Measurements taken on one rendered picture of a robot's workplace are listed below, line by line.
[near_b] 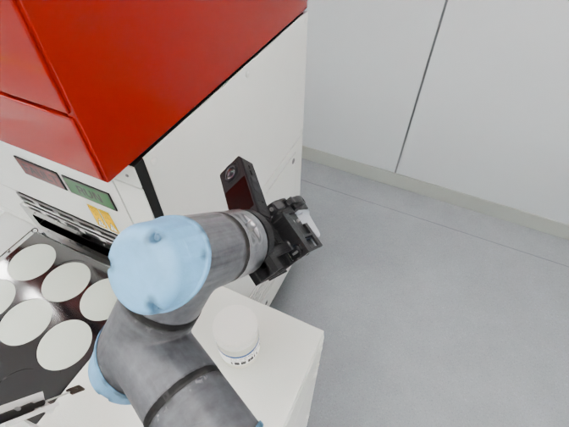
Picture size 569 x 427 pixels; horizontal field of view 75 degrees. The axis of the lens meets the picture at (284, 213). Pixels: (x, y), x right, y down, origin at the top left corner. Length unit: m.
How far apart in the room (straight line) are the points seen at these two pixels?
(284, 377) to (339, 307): 1.18
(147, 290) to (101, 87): 0.33
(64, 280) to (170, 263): 0.68
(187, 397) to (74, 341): 0.55
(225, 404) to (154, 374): 0.06
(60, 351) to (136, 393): 0.52
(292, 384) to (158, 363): 0.35
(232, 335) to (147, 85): 0.40
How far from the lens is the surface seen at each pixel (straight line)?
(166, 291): 0.30
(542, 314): 2.15
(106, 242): 0.92
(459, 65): 1.95
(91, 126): 0.56
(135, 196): 0.69
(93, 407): 0.73
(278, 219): 0.47
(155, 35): 0.62
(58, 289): 0.95
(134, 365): 0.37
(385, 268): 1.98
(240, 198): 0.48
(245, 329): 0.60
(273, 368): 0.68
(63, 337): 0.88
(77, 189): 0.82
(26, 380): 0.88
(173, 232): 0.30
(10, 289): 1.00
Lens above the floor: 1.61
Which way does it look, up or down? 49 degrees down
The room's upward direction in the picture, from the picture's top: straight up
